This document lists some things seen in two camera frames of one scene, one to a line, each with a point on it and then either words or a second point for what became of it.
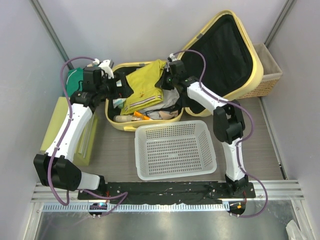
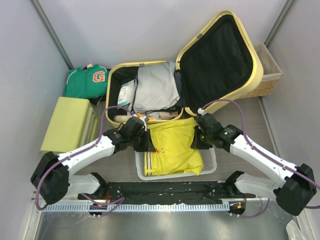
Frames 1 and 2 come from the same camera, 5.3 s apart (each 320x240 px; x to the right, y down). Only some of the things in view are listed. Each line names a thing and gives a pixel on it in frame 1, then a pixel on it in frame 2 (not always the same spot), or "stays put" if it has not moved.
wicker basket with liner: x=272 y=72 stays put
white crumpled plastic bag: x=293 y=231 stays put
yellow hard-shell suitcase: x=221 y=56 stays put
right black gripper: x=161 y=83 → x=197 y=144
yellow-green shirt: x=142 y=83 → x=173 y=140
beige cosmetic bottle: x=124 y=118 stays put
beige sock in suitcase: x=166 y=116 stays put
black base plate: x=194 y=192 stays put
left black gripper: x=124 y=91 → x=148 y=146
